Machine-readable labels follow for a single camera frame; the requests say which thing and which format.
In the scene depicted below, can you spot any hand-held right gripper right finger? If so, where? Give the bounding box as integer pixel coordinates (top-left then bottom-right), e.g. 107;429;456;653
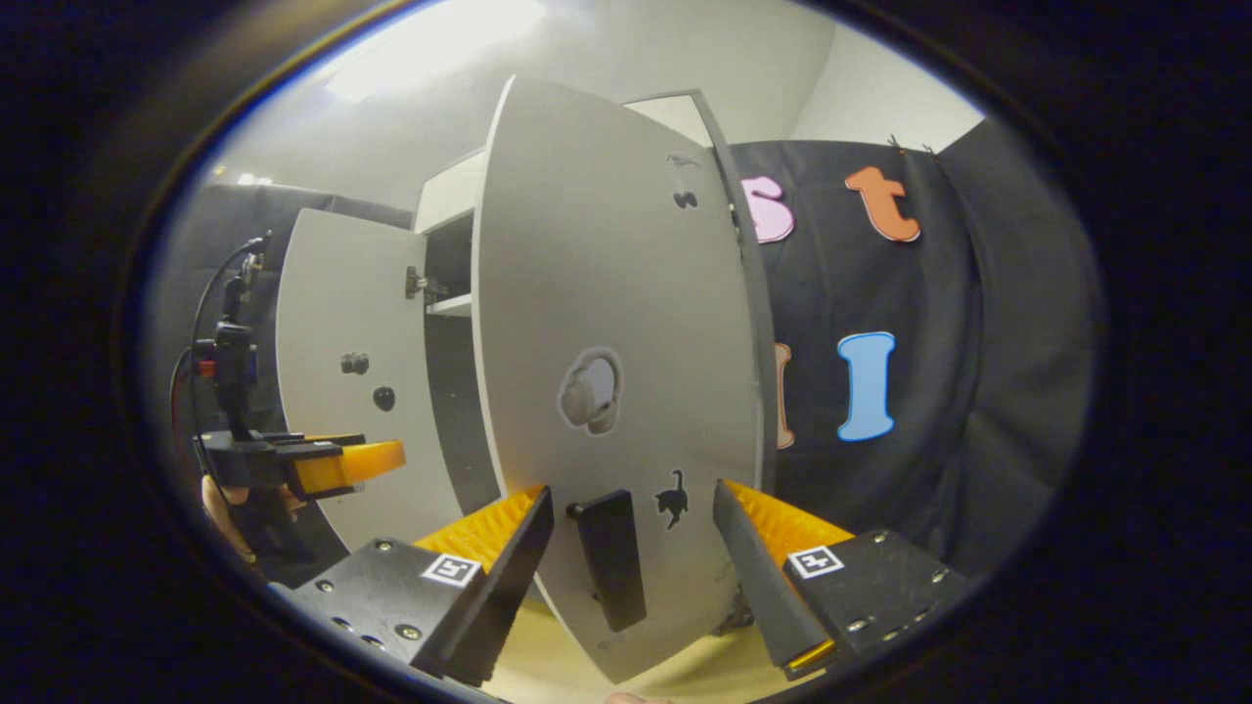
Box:
710;479;971;682

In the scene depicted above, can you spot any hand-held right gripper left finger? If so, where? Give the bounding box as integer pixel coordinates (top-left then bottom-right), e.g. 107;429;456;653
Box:
287;486;557;687

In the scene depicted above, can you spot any grey white shoe cabinet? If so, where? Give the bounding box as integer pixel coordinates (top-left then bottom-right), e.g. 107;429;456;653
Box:
416;90;779;519

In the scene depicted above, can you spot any white shoe cabinet door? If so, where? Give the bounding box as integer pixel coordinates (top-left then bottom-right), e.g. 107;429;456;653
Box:
276;208;466;553
472;76;779;685

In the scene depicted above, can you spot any black backdrop cloth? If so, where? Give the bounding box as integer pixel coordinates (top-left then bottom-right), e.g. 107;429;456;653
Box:
147;181;417;588
729;117;1106;588

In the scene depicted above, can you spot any black cable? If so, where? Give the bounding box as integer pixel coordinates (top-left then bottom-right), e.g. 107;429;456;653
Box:
189;233;273;431

